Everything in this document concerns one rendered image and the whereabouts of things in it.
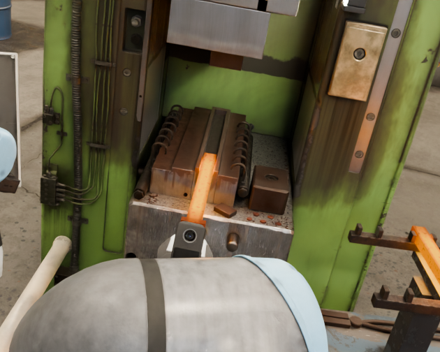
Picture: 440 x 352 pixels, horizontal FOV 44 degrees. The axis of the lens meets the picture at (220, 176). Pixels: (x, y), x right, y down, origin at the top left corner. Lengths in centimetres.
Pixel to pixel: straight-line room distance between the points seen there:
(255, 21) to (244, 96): 57
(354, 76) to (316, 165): 25
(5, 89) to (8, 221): 169
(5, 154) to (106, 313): 35
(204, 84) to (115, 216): 48
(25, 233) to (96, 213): 126
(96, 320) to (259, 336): 12
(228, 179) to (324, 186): 29
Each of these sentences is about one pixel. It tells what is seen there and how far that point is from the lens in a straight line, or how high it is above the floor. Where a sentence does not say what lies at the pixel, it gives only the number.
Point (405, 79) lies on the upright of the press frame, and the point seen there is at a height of 125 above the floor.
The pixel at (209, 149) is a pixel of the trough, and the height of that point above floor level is 99.
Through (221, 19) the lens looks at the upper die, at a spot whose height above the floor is 134.
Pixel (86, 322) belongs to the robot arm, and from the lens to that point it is 42.
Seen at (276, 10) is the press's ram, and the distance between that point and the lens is 113.
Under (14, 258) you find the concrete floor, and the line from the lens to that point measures 261.
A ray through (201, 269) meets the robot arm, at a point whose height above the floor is 129.
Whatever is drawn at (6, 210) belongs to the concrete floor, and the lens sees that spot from 294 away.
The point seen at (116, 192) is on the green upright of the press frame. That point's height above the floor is 81.
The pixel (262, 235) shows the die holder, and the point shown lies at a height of 89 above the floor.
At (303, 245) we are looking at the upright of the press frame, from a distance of 151.
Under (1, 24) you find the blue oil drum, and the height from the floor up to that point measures 16.
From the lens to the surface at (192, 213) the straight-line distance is 105.
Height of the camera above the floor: 155
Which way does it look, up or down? 27 degrees down
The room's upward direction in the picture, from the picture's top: 10 degrees clockwise
